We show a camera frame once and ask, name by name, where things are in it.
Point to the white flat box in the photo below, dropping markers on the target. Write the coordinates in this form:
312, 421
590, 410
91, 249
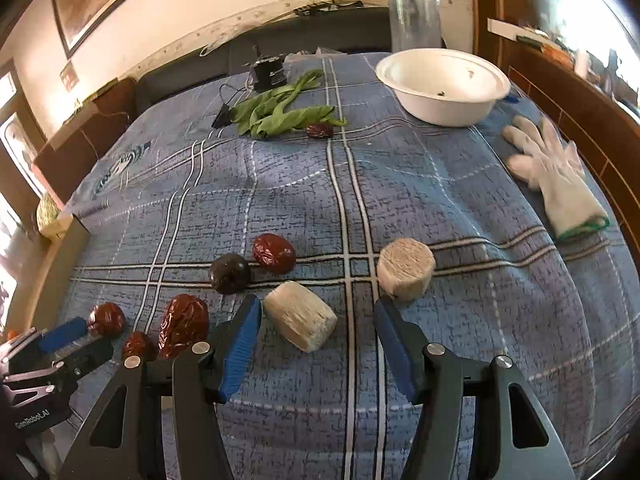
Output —
515, 29

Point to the small red jujube date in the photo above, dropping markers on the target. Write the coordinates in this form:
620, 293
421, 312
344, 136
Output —
140, 346

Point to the blue plaid blanket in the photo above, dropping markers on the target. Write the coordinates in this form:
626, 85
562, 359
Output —
400, 185

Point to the large wrinkled red date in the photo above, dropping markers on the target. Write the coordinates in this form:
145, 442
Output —
183, 325

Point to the clear plastic container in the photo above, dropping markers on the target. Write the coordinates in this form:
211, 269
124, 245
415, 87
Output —
415, 22

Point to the white work glove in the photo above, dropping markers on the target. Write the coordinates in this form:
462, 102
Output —
555, 175

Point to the white bowl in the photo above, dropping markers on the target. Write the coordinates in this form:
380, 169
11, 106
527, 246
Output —
442, 85

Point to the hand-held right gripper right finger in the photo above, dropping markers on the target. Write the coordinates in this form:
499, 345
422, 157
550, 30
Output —
395, 347

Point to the yellow woven object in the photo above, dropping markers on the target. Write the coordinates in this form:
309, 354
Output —
47, 215

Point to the white cylindrical yam chunk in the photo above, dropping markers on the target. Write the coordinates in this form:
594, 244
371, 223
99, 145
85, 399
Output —
300, 322
405, 270

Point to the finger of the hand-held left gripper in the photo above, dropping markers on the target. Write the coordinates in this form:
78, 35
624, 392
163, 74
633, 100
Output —
62, 335
85, 359

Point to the black binder clip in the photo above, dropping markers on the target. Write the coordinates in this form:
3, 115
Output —
223, 116

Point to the dark headboard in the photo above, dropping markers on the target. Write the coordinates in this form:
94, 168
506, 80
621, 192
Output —
200, 60

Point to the brown wooden cabinet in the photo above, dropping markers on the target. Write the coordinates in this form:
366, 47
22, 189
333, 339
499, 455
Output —
85, 135

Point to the green leafy vegetable bunch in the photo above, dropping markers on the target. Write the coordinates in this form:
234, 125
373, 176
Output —
280, 112

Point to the black electronic device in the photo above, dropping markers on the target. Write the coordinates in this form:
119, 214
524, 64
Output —
269, 75

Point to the dark purple round fruit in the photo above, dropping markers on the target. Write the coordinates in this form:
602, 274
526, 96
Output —
229, 274

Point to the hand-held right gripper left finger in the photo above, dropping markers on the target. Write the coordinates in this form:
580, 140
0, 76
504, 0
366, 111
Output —
242, 345

